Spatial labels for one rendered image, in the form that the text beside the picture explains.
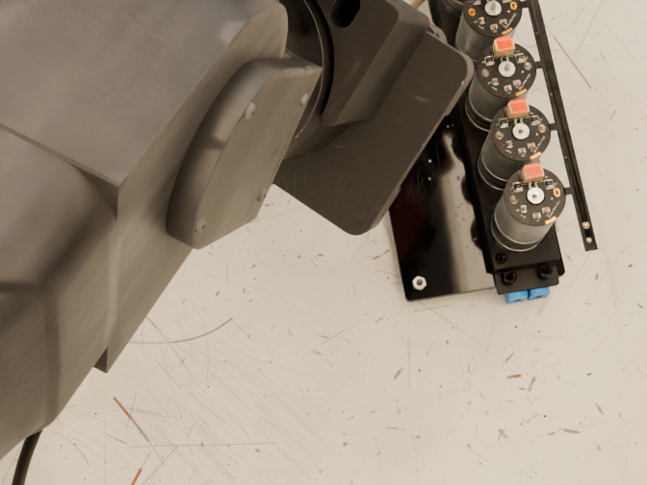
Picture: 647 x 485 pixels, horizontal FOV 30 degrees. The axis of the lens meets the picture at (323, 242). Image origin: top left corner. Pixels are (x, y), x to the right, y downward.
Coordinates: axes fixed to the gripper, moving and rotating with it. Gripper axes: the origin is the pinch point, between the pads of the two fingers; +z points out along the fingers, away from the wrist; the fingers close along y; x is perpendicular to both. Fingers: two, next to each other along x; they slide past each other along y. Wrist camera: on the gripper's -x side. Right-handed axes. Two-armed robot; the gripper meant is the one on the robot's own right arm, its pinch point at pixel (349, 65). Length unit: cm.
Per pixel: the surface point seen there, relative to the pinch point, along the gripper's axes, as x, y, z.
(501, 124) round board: -0.8, -5.7, 4.9
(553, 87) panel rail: -3.1, -6.6, 6.1
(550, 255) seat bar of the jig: 3.1, -10.4, 7.6
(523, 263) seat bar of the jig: 3.9, -9.7, 7.1
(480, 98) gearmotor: -1.1, -4.3, 6.6
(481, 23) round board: -3.7, -2.6, 6.5
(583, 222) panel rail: 0.6, -10.7, 4.2
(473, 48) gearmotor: -2.6, -2.7, 7.9
